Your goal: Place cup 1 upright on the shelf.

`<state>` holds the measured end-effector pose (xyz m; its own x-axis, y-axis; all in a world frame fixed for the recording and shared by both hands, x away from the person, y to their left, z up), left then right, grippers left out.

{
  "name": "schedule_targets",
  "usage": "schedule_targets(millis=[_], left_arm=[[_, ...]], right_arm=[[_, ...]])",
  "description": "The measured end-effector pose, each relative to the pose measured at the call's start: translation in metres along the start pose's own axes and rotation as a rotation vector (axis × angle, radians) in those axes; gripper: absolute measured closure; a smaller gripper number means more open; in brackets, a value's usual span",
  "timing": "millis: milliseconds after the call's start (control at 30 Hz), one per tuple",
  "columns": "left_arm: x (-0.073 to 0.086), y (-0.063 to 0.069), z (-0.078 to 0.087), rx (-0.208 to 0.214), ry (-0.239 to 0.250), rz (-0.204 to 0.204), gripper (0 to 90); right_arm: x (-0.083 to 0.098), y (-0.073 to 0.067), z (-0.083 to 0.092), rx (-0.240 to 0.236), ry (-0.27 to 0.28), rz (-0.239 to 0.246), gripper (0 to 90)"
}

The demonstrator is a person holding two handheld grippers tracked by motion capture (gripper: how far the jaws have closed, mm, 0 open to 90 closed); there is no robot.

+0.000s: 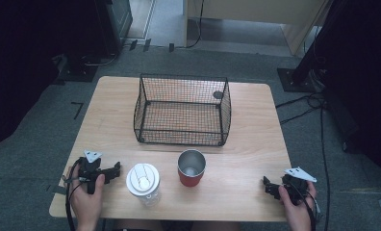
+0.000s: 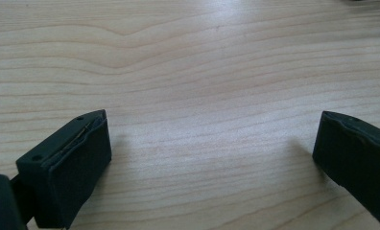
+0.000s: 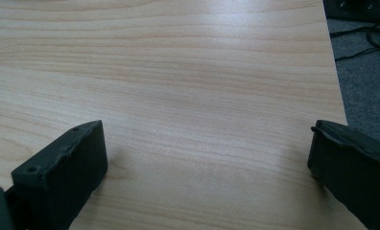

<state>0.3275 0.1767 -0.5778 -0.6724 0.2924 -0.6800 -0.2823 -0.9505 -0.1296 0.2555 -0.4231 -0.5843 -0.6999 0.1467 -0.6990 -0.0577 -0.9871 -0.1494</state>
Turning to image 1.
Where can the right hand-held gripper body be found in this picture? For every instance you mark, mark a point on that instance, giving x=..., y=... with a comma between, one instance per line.
x=297, y=187

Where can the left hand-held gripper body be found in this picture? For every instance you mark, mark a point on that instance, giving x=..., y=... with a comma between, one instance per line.
x=90, y=171

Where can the clear bottle with white lid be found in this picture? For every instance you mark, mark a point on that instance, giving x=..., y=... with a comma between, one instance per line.
x=143, y=179

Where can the red steel cup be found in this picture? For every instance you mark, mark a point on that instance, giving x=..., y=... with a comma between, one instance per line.
x=189, y=180

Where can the person's right hand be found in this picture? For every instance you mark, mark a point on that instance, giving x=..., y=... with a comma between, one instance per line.
x=299, y=216

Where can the person's left hand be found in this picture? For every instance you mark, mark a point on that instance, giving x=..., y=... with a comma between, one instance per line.
x=86, y=205

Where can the dark tape piece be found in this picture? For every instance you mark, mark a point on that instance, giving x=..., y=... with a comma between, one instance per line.
x=58, y=190

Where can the black stand foot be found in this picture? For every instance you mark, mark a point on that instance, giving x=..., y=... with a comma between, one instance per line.
x=78, y=72

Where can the dark curtain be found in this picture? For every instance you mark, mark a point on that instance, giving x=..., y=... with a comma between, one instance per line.
x=365, y=80
x=15, y=64

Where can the black cabinet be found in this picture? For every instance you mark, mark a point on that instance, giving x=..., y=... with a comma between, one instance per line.
x=114, y=22

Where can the beige wooden cabinet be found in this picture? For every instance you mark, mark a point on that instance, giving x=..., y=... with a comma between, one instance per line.
x=259, y=11

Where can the black stand base plate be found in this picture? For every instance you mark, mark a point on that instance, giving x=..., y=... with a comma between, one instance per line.
x=289, y=80

